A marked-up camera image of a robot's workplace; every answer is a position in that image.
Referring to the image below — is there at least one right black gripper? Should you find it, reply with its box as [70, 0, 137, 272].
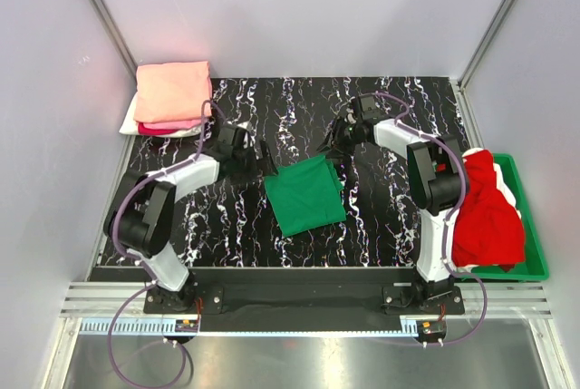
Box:
[316, 116, 363, 160]

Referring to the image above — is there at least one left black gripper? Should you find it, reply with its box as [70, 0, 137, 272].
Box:
[231, 140, 277, 185]

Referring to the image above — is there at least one green t shirt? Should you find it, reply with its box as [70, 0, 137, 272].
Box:
[265, 155, 346, 238]

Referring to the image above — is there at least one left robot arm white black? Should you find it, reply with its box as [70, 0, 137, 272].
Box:
[103, 123, 277, 313]

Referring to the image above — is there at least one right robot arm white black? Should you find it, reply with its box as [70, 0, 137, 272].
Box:
[318, 116, 469, 314]

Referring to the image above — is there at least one folded pink t shirt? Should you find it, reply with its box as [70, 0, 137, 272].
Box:
[137, 119, 203, 138]

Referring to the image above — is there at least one folded peach t shirt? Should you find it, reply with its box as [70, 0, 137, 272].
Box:
[134, 61, 212, 123]

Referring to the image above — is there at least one folded white t shirt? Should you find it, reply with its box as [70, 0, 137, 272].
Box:
[119, 95, 201, 139]

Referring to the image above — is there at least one red white t shirt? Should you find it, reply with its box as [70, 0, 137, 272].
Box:
[452, 148, 526, 270]

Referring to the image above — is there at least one green plastic bin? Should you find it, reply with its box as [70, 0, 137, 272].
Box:
[469, 152, 549, 282]

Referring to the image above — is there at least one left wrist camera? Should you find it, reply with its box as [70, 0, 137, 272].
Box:
[237, 122, 253, 149]

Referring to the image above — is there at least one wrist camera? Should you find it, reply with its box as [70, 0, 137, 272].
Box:
[347, 93, 389, 125]
[237, 122, 253, 149]

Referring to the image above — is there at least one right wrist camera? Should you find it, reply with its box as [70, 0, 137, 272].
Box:
[347, 93, 389, 125]

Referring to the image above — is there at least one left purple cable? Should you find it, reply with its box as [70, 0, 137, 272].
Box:
[108, 99, 237, 385]

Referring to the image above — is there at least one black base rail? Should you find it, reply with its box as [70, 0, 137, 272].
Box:
[88, 265, 459, 334]

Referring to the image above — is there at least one aluminium frame rail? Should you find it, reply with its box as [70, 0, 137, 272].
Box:
[61, 283, 552, 338]

